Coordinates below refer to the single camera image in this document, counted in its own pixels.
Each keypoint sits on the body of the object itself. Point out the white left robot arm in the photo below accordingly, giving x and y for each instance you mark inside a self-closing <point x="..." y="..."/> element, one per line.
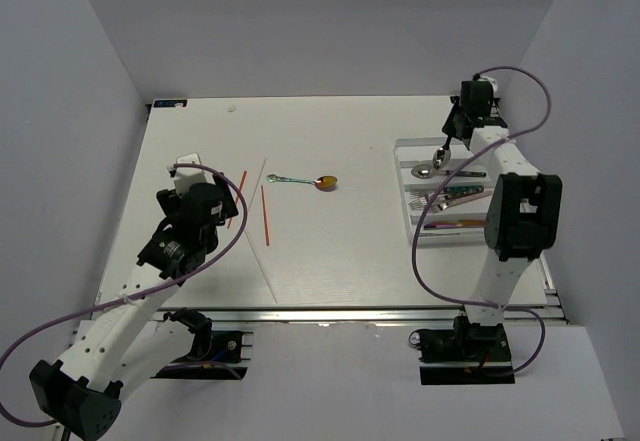
<point x="83" y="390"/>

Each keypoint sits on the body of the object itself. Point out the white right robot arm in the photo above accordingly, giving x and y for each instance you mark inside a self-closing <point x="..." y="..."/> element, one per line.
<point x="522" y="218"/>

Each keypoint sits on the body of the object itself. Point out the green handled fork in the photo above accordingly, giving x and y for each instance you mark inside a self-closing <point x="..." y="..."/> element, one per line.
<point x="447" y="192"/>

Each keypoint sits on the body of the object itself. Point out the orange chopstick far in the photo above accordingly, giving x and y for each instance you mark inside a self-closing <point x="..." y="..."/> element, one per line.
<point x="236" y="200"/>

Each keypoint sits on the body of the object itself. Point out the left blue corner sticker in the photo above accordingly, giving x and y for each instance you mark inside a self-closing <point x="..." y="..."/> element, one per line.
<point x="170" y="103"/>

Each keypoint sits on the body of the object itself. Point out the pink handled spoon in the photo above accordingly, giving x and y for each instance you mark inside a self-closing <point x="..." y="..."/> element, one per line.
<point x="442" y="155"/>

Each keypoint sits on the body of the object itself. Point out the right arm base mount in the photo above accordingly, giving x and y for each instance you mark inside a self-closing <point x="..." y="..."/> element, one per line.
<point x="466" y="354"/>

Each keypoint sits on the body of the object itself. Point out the iridescent rainbow knife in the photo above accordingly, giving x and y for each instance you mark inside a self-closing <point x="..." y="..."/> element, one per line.
<point x="459" y="224"/>

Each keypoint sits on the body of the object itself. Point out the iridescent gold spoon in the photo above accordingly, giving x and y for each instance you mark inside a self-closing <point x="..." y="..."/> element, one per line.
<point x="323" y="183"/>

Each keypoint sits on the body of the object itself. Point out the aluminium table front rail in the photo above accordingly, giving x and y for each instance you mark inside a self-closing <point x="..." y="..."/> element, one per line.
<point x="410" y="315"/>

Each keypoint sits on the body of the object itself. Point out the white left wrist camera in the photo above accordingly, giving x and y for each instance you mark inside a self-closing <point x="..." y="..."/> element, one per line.
<point x="189" y="171"/>

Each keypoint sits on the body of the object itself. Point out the black handled spoon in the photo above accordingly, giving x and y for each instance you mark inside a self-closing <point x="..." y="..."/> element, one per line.
<point x="435" y="172"/>

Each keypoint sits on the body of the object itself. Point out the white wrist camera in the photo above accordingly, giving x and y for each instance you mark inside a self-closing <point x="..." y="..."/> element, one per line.
<point x="189" y="171"/>
<point x="488" y="79"/>

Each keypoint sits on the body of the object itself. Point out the orange chopstick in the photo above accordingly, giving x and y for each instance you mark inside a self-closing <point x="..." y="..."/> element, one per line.
<point x="236" y="200"/>
<point x="265" y="216"/>

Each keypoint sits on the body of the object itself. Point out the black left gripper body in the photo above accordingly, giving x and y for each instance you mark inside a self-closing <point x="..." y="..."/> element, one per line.
<point x="170" y="203"/>

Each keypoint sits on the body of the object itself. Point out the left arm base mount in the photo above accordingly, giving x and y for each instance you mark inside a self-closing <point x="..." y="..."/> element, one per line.
<point x="215" y="354"/>

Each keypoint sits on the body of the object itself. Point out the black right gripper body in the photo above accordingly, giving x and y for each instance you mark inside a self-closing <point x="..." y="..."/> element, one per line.
<point x="456" y="113"/>

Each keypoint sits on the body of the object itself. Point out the orange chopstick near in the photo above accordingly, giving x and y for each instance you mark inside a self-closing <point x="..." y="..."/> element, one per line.
<point x="265" y="216"/>

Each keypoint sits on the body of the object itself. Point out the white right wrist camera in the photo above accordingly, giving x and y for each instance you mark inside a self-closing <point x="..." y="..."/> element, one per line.
<point x="488" y="79"/>

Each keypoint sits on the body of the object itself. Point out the white cutlery tray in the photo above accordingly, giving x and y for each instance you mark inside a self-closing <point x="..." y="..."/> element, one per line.
<point x="456" y="215"/>

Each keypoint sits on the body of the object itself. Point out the white chopstick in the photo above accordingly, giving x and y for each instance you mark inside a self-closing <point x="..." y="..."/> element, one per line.
<point x="261" y="266"/>
<point x="252" y="194"/>

